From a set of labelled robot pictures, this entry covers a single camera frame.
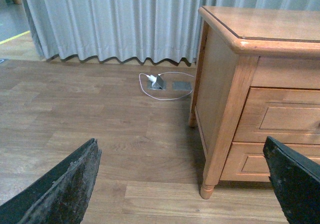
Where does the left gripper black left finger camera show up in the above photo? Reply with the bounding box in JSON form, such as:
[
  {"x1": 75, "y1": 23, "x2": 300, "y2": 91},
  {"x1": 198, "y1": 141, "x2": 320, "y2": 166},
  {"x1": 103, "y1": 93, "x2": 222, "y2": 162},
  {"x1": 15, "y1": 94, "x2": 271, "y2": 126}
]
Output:
[{"x1": 0, "y1": 139, "x2": 102, "y2": 224}]

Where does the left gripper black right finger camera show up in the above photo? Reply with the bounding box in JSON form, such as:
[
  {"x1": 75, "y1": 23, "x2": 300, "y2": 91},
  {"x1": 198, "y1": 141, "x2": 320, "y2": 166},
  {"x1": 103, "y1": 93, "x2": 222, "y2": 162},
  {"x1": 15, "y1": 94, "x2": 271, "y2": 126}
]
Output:
[{"x1": 263, "y1": 136, "x2": 320, "y2": 224}]

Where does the wooden drawer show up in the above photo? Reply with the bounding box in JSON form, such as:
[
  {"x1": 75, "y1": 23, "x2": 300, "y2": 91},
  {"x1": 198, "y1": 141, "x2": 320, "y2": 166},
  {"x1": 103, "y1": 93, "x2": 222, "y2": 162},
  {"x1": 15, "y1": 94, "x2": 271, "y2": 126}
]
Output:
[
  {"x1": 233, "y1": 88, "x2": 320, "y2": 144},
  {"x1": 219, "y1": 141, "x2": 320, "y2": 183}
]

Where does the wooden nightstand cabinet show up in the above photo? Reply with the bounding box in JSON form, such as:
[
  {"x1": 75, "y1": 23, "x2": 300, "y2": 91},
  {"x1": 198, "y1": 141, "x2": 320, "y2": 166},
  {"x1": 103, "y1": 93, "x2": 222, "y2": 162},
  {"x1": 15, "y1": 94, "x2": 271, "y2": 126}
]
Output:
[{"x1": 189, "y1": 6, "x2": 320, "y2": 199}]

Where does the white plug charger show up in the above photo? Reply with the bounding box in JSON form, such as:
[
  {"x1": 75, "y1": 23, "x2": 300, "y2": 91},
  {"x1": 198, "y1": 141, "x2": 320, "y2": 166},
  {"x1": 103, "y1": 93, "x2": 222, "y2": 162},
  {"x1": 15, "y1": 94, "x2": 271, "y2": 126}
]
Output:
[{"x1": 147, "y1": 75, "x2": 157, "y2": 82}]

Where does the open metal floor socket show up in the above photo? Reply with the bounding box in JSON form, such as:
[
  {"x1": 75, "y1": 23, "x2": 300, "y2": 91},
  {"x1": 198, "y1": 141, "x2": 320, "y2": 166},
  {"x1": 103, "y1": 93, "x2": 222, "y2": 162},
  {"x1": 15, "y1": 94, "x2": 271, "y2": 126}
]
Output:
[{"x1": 147, "y1": 75, "x2": 167, "y2": 90}]

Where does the closed metal floor plate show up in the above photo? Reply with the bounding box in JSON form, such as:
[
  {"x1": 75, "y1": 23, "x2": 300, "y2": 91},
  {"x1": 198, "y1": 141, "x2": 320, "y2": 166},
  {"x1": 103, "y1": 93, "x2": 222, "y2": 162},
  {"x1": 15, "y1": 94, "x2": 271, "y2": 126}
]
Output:
[{"x1": 172, "y1": 81, "x2": 192, "y2": 91}]

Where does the grey-green pleated curtain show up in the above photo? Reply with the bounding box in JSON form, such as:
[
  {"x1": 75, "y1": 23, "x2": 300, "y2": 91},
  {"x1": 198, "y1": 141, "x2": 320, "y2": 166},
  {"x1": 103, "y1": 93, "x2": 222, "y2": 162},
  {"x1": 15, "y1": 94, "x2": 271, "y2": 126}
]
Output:
[{"x1": 22, "y1": 0, "x2": 320, "y2": 62}]

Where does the white cable on floor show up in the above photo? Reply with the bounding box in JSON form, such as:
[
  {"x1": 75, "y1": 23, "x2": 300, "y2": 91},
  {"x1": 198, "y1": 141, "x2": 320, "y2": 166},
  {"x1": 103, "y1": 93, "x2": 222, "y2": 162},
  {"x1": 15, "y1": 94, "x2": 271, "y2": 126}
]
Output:
[{"x1": 138, "y1": 71, "x2": 196, "y2": 102}]

